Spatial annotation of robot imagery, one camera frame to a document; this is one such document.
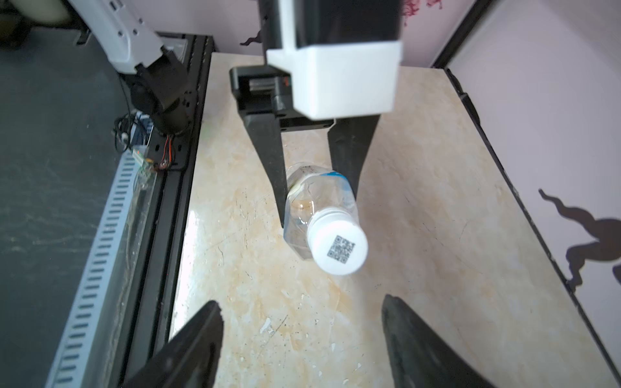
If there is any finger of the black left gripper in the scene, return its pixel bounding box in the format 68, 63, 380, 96
328, 115, 380, 197
242, 113, 288, 226

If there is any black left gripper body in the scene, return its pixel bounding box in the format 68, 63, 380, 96
229, 65, 335, 131

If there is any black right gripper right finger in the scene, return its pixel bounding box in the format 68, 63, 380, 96
382, 294, 493, 387

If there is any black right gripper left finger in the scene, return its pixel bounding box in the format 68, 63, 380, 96
121, 300, 224, 387

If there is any white bottle cap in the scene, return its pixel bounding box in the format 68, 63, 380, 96
307, 207, 369, 276

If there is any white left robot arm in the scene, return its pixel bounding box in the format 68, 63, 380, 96
72, 1, 403, 212

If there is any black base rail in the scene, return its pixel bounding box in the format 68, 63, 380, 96
108, 34, 214, 387

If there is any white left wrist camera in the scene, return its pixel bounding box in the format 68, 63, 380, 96
258, 1, 403, 120

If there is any white slotted cable duct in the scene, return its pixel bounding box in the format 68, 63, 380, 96
45, 151, 139, 387

